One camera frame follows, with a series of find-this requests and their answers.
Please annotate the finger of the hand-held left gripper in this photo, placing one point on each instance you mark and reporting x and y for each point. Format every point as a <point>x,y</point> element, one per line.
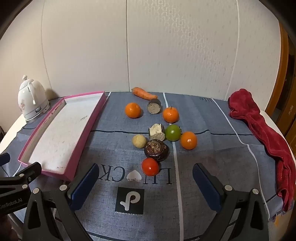
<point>4,159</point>
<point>27,173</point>

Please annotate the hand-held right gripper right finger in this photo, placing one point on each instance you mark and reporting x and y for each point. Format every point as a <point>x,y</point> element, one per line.
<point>205,185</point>

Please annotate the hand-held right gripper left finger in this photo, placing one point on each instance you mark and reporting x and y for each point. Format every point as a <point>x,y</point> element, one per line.
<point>86,183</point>

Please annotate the pink rimmed white tray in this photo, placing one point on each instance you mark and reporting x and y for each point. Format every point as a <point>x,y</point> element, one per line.
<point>62,129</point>

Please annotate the red tomato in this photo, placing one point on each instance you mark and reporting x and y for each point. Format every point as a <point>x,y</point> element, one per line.
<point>150,166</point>

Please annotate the dark brown patterned fruit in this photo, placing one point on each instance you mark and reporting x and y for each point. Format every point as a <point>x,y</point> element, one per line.
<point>156,149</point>

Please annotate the green tomato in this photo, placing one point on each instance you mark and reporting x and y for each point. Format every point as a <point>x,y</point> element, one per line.
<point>173,133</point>

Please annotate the small yellow round fruit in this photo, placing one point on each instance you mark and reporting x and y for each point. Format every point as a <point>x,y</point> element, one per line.
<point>139,141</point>

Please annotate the orange mandarin with stem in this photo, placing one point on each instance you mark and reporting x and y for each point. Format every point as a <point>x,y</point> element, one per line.
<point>171,114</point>

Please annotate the stemless orange mandarin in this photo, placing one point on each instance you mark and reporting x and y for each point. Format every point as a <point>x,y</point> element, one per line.
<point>133,110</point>

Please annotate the round-cut eggplant piece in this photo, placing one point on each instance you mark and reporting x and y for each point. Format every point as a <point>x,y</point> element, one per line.
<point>154,107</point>

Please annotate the orange carrot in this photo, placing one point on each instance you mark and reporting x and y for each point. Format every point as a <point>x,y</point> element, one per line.
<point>143,93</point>

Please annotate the grey printed tablecloth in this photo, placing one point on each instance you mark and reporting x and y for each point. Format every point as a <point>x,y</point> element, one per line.
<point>219,153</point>

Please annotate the silver kettle base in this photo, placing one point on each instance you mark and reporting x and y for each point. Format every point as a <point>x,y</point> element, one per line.
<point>34,117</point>

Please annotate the white ceramic electric kettle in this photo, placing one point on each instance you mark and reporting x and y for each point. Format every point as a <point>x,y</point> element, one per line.
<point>31,97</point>

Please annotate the red towel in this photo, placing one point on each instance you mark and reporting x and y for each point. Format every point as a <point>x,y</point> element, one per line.
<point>261,129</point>

